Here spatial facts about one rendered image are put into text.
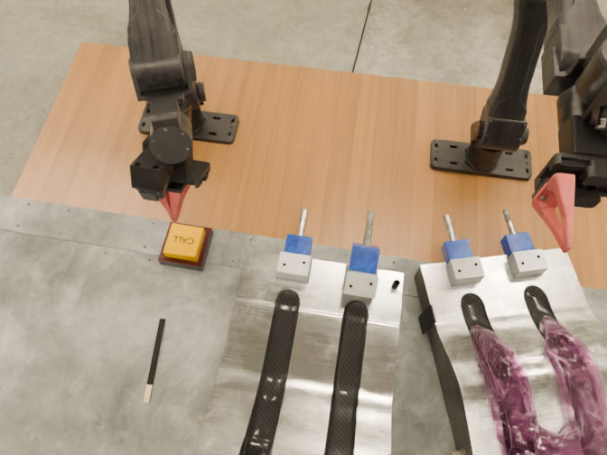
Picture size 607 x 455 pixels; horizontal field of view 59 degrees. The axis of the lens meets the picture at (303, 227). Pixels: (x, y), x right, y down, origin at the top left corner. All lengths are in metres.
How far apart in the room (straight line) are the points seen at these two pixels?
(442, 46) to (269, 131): 1.51
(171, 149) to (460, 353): 0.52
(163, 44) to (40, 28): 1.99
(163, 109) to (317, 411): 0.47
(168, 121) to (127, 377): 0.44
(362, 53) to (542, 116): 1.30
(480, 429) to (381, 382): 0.15
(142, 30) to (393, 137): 0.56
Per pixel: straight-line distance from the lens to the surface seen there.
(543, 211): 0.66
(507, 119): 1.01
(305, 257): 0.86
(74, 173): 1.16
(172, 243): 0.98
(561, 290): 1.00
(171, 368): 0.94
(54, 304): 1.04
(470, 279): 0.93
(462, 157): 1.13
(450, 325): 0.91
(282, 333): 0.85
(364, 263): 0.84
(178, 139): 0.74
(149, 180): 0.77
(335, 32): 2.52
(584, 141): 0.66
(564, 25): 0.77
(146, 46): 0.79
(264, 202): 1.04
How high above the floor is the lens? 1.70
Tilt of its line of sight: 62 degrees down
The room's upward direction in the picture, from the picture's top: 1 degrees clockwise
